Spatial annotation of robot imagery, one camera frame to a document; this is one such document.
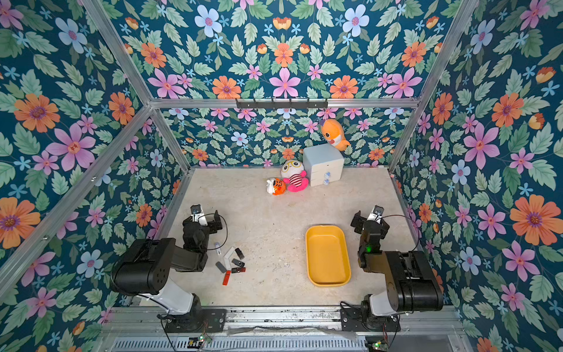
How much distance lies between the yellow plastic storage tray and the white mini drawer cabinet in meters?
0.27

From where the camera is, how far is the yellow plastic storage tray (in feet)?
2.75

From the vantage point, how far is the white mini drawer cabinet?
1.05 meters
